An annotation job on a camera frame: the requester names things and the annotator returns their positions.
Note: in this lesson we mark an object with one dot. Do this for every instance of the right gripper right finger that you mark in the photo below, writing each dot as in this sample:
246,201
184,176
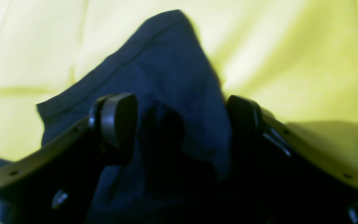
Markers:
298,183

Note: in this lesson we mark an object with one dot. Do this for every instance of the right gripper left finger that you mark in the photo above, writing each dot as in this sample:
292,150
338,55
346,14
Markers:
56,184

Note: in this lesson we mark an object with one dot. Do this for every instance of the dark navy T-shirt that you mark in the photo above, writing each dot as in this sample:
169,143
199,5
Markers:
182,147

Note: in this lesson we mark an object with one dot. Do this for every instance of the yellow table cloth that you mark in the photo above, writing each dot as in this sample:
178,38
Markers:
297,58

